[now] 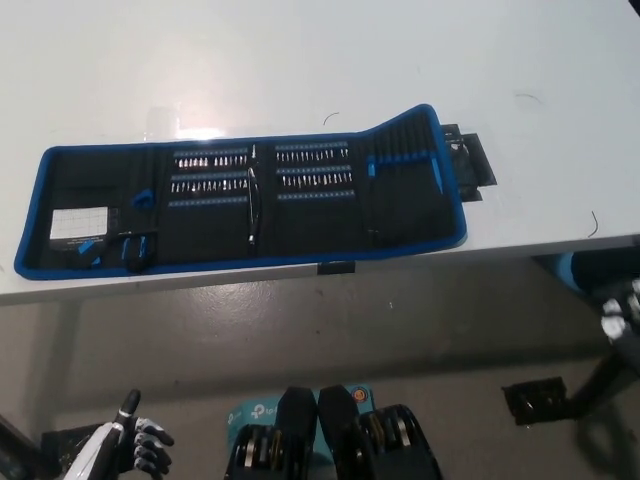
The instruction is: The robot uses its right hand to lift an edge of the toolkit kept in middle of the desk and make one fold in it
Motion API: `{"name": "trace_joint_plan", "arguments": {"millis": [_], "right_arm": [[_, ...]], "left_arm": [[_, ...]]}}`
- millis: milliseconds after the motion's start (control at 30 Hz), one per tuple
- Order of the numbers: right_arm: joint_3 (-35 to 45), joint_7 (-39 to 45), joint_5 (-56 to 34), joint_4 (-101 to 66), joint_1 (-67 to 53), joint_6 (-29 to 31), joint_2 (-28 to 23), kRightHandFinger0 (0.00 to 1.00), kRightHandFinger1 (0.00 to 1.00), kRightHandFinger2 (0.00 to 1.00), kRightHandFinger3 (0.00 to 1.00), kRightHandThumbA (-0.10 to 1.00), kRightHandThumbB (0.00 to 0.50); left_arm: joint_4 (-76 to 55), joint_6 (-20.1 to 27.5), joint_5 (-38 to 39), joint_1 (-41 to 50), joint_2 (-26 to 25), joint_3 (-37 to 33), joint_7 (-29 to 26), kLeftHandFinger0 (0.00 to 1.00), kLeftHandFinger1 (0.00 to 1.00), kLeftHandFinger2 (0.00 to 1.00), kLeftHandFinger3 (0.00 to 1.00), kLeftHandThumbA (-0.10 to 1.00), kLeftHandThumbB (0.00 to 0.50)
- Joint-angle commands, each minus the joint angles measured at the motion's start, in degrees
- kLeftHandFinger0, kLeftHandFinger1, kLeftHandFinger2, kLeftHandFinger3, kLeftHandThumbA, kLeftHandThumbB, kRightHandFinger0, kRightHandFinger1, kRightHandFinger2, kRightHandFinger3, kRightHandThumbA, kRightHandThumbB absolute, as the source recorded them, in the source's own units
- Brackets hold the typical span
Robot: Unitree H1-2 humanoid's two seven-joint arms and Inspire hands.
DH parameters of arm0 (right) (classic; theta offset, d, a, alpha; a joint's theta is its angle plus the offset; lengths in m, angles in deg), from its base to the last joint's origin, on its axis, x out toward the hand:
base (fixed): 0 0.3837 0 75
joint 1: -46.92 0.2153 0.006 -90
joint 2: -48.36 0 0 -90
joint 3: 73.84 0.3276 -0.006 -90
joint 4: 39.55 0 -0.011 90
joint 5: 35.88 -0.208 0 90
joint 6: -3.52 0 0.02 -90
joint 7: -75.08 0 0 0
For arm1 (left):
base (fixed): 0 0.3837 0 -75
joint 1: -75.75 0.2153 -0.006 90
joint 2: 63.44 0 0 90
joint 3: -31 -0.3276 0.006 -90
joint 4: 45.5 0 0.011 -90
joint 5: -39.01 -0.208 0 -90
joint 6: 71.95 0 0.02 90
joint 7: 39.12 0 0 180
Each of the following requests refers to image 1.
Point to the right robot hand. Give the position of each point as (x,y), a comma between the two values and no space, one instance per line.
(620,320)

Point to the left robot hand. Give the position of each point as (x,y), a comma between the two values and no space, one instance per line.
(147,442)

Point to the black blue-trimmed toolkit roll case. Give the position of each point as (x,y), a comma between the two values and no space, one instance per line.
(215,235)

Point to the black robot legs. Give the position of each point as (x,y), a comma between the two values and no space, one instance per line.
(380,445)

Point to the dark table leg brace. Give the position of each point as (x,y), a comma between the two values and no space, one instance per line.
(595,380)

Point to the blue object under table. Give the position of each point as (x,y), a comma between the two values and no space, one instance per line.
(567,270)

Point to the teal cardboard box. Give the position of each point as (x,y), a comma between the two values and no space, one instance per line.
(250,412)

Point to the blue black clip tool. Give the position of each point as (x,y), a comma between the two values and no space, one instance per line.
(132,252)

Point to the black packet with blue mark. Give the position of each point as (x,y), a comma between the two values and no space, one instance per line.
(80,246)

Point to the black tape patch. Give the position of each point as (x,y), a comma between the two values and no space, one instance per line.
(472,165)

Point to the white grid card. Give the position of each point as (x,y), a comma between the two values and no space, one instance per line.
(80,221)

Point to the long blue spudger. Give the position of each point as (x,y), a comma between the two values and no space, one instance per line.
(437,172)

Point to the blue bit holder strip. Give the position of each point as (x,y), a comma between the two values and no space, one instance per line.
(212,155)
(210,182)
(312,150)
(315,176)
(207,202)
(316,195)

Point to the small black tape strip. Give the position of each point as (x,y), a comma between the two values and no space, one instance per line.
(336,268)

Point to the short blue pry tool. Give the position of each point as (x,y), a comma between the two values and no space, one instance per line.
(372,166)

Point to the small silver bit extension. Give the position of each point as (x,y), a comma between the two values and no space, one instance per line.
(254,151)

